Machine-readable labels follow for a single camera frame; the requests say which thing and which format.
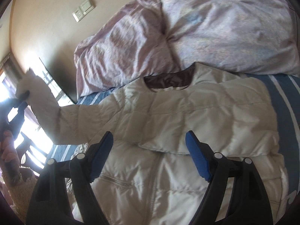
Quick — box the beige puffer jacket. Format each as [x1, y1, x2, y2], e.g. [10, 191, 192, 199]
[16, 63, 288, 224]

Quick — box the person's left hand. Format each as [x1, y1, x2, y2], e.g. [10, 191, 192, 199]
[1, 130, 20, 185]

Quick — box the beige fleece sleeve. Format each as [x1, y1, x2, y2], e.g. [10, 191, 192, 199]
[2, 167, 37, 223]

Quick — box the dark wooden chair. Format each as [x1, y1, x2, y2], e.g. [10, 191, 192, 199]
[16, 132, 48, 174]

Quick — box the blue white striped bedsheet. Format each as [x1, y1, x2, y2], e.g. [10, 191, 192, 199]
[47, 74, 299, 210]

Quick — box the pink floral duvet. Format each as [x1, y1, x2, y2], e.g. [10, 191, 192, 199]
[74, 0, 299, 97]

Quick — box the white wall switch panel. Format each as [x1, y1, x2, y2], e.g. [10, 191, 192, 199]
[72, 0, 95, 22]

